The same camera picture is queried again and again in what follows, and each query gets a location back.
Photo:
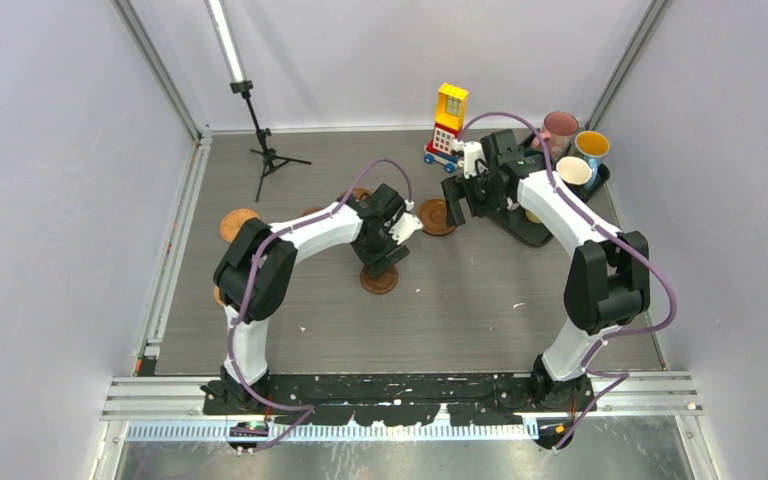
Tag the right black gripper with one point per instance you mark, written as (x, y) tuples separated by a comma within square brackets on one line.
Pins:
[(456, 188)]

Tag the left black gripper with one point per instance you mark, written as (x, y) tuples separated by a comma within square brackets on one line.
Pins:
[(379, 263)]

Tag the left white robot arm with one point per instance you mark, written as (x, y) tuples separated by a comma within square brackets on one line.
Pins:
[(253, 276)]

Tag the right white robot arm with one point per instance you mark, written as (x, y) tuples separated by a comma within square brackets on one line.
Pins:
[(607, 284)]

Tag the wooden ringed coaster front right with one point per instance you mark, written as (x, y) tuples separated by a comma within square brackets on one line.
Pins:
[(381, 285)]

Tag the wooden ringed coaster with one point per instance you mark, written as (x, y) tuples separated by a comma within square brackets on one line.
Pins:
[(358, 193), (433, 215), (381, 285)]

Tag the wooden ringed coaster back right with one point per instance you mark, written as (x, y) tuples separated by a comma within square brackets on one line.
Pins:
[(433, 215)]

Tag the wooden ringed coaster back middle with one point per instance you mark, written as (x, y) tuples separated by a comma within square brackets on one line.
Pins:
[(358, 193)]

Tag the cork coaster back left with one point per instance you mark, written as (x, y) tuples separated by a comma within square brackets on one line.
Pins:
[(232, 222)]

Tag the cork coaster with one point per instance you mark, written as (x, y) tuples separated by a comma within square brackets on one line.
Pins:
[(232, 222), (217, 296)]

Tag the cork coaster front left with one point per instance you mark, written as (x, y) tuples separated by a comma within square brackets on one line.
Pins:
[(217, 296)]

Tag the toy brick tower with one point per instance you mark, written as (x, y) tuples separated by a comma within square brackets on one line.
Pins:
[(449, 120)]

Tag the black serving tray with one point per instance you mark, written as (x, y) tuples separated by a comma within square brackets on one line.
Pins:
[(502, 147)]

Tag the pink mug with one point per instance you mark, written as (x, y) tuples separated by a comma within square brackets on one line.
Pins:
[(557, 132)]

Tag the blue mug yellow inside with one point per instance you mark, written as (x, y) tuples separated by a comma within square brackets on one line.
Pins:
[(592, 147)]

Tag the black tripod with light pole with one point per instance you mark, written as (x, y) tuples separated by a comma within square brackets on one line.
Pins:
[(240, 84)]

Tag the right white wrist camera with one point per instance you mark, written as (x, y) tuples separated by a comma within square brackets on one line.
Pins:
[(471, 155)]

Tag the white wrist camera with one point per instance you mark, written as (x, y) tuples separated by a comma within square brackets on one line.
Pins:
[(407, 224), (471, 155)]

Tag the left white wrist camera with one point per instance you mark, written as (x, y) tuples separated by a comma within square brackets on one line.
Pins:
[(407, 224)]

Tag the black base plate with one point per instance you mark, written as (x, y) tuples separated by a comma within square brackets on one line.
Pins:
[(467, 399)]

